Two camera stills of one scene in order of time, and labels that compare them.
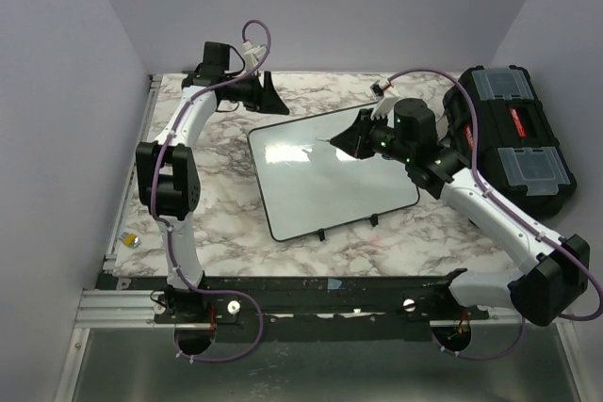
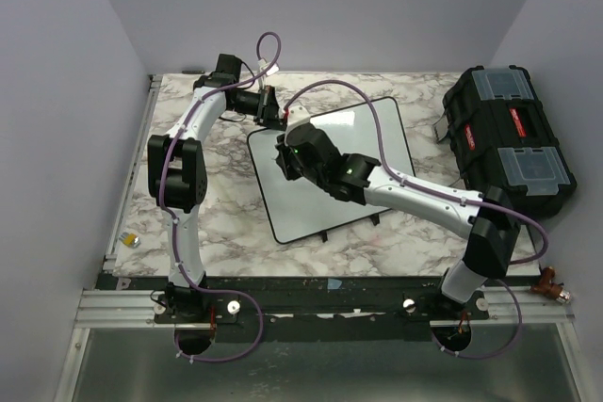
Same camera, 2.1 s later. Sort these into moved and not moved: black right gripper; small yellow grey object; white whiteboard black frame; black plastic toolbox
Moved: black right gripper
Not moved: black plastic toolbox; small yellow grey object; white whiteboard black frame
